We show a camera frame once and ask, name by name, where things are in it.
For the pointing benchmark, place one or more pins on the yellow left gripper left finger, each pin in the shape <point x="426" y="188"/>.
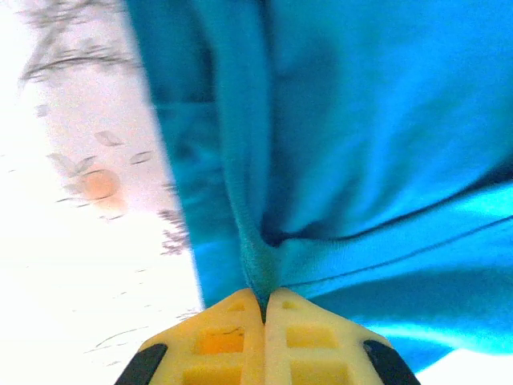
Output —
<point x="216" y="353"/>

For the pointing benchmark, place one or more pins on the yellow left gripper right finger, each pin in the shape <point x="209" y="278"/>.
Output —
<point x="316" y="353"/>

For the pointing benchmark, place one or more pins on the blue t-shirt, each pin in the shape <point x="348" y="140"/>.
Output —
<point x="360" y="140"/>

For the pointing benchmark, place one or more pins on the floral table cover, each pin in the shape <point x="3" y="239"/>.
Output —
<point x="80" y="260"/>

